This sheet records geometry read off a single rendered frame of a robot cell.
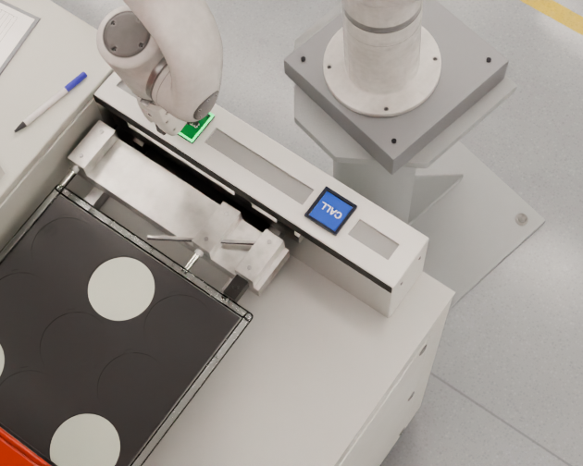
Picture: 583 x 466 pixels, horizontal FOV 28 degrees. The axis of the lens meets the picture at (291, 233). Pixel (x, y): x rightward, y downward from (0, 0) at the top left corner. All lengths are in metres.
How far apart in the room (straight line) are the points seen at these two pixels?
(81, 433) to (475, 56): 0.85
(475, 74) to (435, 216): 0.87
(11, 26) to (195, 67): 0.55
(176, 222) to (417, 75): 0.45
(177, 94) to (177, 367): 0.44
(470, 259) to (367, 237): 1.03
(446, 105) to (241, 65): 1.13
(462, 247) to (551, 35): 0.62
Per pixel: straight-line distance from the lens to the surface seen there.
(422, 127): 1.84
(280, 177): 1.72
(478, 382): 2.62
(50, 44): 1.86
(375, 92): 1.86
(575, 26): 3.02
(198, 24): 1.40
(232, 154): 1.74
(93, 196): 1.86
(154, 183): 1.82
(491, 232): 2.72
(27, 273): 1.78
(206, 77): 1.42
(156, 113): 1.60
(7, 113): 1.82
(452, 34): 1.93
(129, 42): 1.45
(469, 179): 2.76
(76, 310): 1.74
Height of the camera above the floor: 2.51
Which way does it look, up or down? 68 degrees down
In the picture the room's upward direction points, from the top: 5 degrees counter-clockwise
